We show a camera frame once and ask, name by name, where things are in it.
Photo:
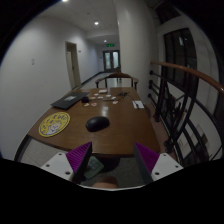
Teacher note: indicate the white small box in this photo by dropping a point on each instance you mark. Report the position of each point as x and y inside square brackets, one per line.
[103, 91]

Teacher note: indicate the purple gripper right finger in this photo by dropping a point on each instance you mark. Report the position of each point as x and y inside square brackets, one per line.
[154, 166]

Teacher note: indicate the double glass door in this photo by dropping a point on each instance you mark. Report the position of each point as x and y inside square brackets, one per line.
[111, 60]

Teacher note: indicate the dark grey laptop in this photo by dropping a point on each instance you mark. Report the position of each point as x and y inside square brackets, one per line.
[69, 100]

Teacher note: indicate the white paper booklet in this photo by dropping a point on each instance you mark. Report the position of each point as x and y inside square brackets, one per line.
[138, 104]

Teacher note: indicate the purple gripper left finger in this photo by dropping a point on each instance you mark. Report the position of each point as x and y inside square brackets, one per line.
[72, 165]

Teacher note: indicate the wooden chair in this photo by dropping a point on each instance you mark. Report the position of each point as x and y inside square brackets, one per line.
[118, 76]

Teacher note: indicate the wooden stair railing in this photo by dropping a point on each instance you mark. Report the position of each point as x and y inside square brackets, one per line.
[181, 97]

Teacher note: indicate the white side door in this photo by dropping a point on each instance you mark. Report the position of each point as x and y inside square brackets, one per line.
[72, 64]

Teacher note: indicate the small black box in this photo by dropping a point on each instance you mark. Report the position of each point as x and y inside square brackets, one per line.
[85, 100]

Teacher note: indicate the yellow round mouse pad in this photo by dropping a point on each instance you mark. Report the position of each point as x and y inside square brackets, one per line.
[54, 124]

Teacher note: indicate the green exit sign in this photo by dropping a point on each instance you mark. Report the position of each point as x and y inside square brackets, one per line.
[110, 45]

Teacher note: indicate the black computer mouse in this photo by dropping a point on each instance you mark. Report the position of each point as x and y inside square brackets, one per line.
[97, 123]

